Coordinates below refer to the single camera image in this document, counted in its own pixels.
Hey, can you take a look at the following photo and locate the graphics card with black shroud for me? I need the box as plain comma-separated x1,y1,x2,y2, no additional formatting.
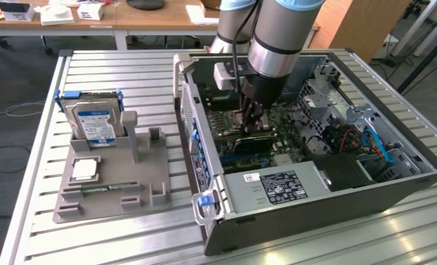
218,134,277,156

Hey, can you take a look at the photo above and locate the black air shroud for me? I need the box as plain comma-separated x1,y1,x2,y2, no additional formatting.
312,153,376,193

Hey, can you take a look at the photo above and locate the red wire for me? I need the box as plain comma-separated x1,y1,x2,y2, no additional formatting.
341,129,363,151

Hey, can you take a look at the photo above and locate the white floor cable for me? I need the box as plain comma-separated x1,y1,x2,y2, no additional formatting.
0,99,49,116

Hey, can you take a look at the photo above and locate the silver CPU chip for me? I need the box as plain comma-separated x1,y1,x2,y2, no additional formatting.
73,160,98,182

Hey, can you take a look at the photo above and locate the wooden cabinet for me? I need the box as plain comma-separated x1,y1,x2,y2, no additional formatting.
308,0,414,63

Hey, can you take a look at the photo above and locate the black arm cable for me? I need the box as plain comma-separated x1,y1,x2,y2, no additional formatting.
232,0,261,92

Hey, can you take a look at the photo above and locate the brown cardboard box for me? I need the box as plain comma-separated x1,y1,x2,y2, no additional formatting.
200,0,222,12

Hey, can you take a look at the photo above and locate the white box with dark lid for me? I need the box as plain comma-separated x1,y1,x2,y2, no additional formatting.
0,2,35,22

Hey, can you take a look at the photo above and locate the wooden desk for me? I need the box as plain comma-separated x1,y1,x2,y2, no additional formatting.
114,0,321,50
0,0,118,50

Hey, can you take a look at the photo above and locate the green motherboard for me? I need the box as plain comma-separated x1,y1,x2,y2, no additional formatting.
204,93,315,174

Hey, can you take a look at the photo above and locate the perforated metal drive cage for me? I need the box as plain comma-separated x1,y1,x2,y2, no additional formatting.
299,78,356,144

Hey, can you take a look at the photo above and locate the white box with round disc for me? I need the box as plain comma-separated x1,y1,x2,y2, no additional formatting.
39,4,75,26

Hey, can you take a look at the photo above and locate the white table frame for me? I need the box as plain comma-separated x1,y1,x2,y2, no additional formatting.
391,0,437,78

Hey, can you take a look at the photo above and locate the black expansion slot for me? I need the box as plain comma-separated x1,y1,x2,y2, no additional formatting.
221,161,269,171

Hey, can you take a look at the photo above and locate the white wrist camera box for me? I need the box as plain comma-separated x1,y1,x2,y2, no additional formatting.
213,62,254,91

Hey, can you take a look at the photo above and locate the small white printed box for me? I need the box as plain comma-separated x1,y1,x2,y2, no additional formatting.
77,3,106,20

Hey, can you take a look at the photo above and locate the black monitor base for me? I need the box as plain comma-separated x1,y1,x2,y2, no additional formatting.
126,0,166,11

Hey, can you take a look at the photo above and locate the grey power supply unit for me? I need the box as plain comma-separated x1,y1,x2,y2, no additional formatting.
224,161,332,213

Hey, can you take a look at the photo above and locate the metal disk bay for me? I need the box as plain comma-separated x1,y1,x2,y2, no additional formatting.
347,104,432,183

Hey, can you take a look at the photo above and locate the black slanted pole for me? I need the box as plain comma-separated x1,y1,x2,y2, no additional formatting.
398,35,437,94

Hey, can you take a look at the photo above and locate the white floor box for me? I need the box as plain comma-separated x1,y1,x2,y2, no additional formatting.
372,34,400,60

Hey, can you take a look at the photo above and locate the blue expansion slot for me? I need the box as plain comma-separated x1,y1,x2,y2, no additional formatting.
220,152,263,163

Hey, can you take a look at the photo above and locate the grey plastic parts rack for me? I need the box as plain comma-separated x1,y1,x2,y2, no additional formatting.
53,110,172,225

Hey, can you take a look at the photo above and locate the blue wire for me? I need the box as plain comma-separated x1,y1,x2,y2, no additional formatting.
364,129,395,166

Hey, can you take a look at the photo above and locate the blue disk caddy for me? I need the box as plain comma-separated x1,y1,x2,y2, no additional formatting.
54,88,126,114

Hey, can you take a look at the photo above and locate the blue case latch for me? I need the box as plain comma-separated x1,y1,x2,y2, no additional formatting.
197,193,214,208

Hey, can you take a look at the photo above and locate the CPU socket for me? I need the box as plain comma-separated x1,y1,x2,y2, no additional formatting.
225,109,275,136

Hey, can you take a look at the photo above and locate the black floor cable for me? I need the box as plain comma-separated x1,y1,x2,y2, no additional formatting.
0,146,31,173

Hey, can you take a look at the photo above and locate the hard disk with blue label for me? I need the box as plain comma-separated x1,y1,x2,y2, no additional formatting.
63,100,126,149

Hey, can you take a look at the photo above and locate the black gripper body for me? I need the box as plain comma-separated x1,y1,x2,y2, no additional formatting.
240,75,291,107

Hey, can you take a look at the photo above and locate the open dark grey PC case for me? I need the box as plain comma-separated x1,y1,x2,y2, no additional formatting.
172,52,437,256

